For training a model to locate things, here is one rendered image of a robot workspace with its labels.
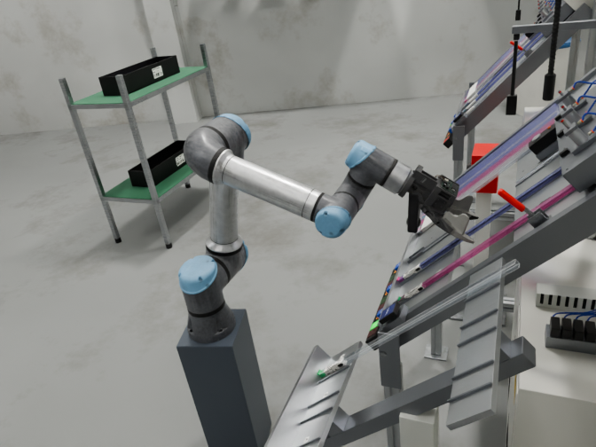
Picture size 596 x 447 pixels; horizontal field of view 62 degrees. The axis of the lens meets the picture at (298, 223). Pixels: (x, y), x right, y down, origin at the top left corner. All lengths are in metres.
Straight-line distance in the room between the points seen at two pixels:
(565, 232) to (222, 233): 0.93
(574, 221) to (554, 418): 0.51
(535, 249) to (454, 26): 4.78
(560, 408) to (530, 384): 0.08
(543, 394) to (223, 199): 0.94
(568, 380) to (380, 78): 4.75
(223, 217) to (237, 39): 4.50
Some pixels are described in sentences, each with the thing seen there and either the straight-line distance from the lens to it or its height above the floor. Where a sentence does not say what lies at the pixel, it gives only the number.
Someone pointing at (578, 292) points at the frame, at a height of 0.67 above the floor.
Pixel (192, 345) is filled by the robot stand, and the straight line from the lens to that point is 1.58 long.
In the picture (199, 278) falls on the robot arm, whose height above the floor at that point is 0.77.
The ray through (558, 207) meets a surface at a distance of 1.09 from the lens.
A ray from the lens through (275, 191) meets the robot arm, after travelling 1.18.
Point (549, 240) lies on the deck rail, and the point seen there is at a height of 1.01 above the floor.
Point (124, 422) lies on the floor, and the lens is 2.25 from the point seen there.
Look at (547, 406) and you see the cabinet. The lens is 1.32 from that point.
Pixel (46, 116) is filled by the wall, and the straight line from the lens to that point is 7.13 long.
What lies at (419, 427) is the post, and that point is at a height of 0.80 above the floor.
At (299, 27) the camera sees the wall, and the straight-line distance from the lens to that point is 5.71.
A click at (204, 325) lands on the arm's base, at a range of 1.55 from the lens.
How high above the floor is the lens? 1.54
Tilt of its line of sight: 28 degrees down
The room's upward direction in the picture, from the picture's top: 8 degrees counter-clockwise
